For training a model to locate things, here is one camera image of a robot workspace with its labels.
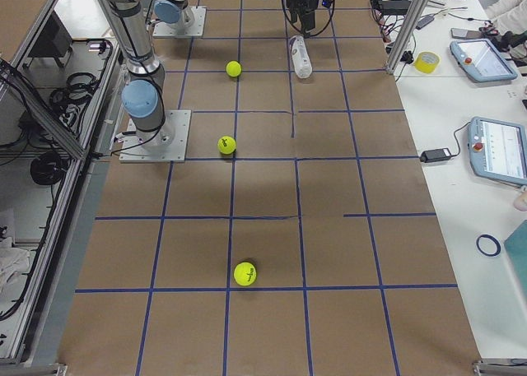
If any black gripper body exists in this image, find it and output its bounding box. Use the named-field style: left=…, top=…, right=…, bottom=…
left=285, top=0, right=318, bottom=33

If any clear tennis ball can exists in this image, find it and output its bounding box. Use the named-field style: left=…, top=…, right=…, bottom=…
left=289, top=35, right=312, bottom=80

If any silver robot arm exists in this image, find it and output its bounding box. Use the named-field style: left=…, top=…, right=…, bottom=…
left=99, top=0, right=319, bottom=148
left=154, top=0, right=195, bottom=30

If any centre tennis ball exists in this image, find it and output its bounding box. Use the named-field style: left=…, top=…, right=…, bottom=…
left=226, top=60, right=242, bottom=78

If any tennis ball near base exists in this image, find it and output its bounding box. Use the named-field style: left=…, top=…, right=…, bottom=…
left=217, top=136, right=236, bottom=156

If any front Wilson tennis ball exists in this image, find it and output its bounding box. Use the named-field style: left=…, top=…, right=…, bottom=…
left=233, top=261, right=257, bottom=287

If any black power brick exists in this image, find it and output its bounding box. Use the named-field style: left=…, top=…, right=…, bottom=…
left=376, top=0, right=412, bottom=16

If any yellow tape roll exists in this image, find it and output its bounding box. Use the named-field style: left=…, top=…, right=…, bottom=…
left=414, top=51, right=440, bottom=74

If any upper teach pendant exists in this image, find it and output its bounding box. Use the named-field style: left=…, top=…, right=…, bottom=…
left=450, top=39, right=517, bottom=83

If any teach pendant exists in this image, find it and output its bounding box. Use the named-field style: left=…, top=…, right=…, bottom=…
left=450, top=39, right=517, bottom=83
left=468, top=117, right=526, bottom=187

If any black power adapter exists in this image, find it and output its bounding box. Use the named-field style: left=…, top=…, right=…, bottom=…
left=419, top=148, right=453, bottom=163

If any lower teach pendant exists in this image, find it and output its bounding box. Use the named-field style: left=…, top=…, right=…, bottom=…
left=468, top=117, right=526, bottom=187

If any teal box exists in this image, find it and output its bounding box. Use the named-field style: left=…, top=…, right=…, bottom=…
left=505, top=220, right=527, bottom=291

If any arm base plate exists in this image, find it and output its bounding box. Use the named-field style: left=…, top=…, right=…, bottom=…
left=119, top=109, right=192, bottom=163
left=153, top=5, right=207, bottom=39

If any blue tape ring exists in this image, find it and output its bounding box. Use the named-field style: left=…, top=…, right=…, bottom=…
left=476, top=234, right=502, bottom=258

